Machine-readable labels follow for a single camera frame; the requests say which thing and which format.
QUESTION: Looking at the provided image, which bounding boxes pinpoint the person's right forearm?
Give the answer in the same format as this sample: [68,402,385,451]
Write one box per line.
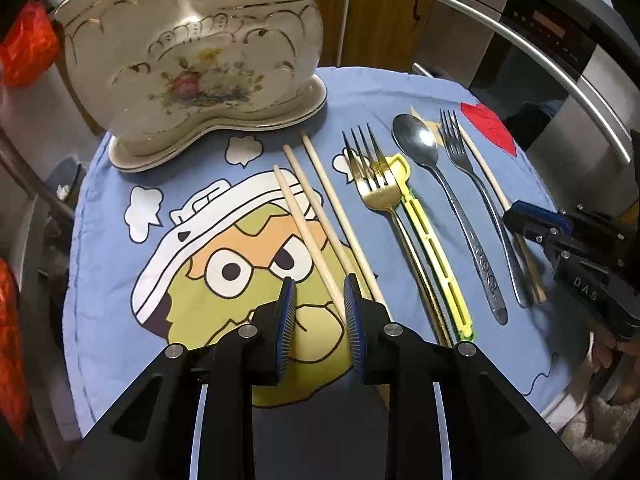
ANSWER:
[555,395,638,467]

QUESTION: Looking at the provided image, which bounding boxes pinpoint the floral ceramic utensil holder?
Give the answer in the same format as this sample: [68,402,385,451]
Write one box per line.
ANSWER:
[52,0,328,173]

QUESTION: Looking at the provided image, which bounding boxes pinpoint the wooden chopstick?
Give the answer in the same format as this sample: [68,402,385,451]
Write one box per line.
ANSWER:
[300,130,392,317]
[450,111,547,304]
[272,165,348,318]
[282,145,357,283]

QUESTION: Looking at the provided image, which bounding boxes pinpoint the person's right hand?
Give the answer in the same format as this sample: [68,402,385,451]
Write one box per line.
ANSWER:
[587,332,640,406]

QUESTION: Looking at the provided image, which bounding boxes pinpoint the blue cartoon printed cloth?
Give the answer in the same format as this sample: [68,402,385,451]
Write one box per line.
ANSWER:
[62,66,571,480]

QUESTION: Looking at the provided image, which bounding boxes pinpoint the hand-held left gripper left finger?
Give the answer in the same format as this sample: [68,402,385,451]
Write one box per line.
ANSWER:
[60,276,297,480]

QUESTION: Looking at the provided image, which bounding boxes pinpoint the black round object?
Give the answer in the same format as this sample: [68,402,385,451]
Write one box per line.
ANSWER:
[47,159,85,208]

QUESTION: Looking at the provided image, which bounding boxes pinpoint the short silver drawer handle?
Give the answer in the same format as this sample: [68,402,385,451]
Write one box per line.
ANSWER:
[410,61,453,82]

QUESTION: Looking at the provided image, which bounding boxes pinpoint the long silver oven handle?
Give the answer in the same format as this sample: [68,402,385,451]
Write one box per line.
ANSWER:
[433,0,633,165]

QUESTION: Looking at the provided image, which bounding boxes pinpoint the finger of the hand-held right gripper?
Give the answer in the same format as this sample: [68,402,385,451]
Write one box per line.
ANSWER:
[502,209,563,257]
[511,200,576,231]

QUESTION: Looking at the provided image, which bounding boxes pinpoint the stainless steel oven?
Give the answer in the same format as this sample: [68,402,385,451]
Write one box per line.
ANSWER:
[410,0,640,211]

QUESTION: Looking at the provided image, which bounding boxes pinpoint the wooden cabinet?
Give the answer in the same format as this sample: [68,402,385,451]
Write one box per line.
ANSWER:
[190,0,442,70]

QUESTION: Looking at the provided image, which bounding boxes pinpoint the silver spoon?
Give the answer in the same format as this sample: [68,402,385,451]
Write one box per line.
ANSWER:
[391,113,509,325]

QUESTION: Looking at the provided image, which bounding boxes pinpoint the gold fork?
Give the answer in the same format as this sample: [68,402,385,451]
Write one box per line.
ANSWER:
[341,125,453,348]

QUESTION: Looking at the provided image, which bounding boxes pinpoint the yellow plastic slotted utensil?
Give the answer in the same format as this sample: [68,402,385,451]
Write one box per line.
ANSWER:
[378,154,475,338]

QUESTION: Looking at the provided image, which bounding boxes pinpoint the red plastic bag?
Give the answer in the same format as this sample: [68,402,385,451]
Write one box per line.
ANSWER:
[0,0,62,89]

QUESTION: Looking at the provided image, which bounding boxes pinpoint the silver fork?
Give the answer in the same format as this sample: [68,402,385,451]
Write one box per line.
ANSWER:
[438,108,534,309]

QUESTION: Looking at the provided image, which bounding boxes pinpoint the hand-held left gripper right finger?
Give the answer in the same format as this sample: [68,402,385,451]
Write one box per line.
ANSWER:
[343,274,586,480]

